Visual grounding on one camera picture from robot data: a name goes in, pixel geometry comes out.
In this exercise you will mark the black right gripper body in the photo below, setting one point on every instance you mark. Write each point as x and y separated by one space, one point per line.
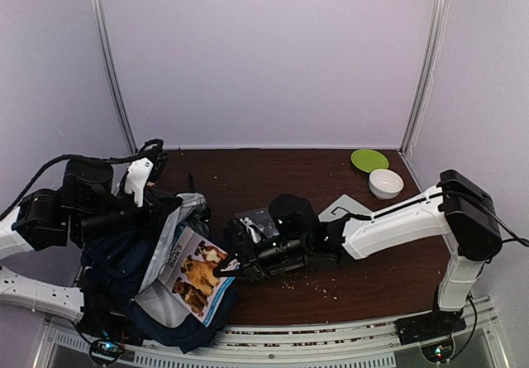
259 263

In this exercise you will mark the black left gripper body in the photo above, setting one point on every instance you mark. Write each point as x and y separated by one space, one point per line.
102 224

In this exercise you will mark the navy blue backpack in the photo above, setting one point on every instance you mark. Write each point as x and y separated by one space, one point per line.
126 268

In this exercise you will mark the dog picture book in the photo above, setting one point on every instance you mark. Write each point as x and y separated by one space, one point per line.
189 275

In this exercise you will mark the pale green notebook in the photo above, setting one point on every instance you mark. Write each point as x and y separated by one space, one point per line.
342 206

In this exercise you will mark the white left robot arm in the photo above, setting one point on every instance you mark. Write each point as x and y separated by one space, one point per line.
36 220

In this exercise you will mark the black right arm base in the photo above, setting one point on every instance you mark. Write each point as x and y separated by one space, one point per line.
427 326

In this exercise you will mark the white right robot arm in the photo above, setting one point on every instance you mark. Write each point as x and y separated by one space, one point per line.
454 206

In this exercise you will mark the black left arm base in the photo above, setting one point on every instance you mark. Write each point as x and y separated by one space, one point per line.
103 318

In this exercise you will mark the dark Wuthering Heights book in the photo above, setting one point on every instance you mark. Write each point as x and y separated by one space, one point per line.
258 223

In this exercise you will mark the green plate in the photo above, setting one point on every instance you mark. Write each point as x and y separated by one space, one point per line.
367 160

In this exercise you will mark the white bowl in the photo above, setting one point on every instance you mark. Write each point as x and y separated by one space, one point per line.
385 184

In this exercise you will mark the aluminium front rail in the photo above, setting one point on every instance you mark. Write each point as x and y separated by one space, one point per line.
369 343

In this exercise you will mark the aluminium frame post left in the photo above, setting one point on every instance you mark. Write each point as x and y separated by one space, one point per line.
111 73

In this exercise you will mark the aluminium frame post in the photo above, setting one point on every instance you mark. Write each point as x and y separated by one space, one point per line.
111 73
426 79

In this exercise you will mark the aluminium frame post right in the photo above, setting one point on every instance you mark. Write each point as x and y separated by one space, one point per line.
426 79

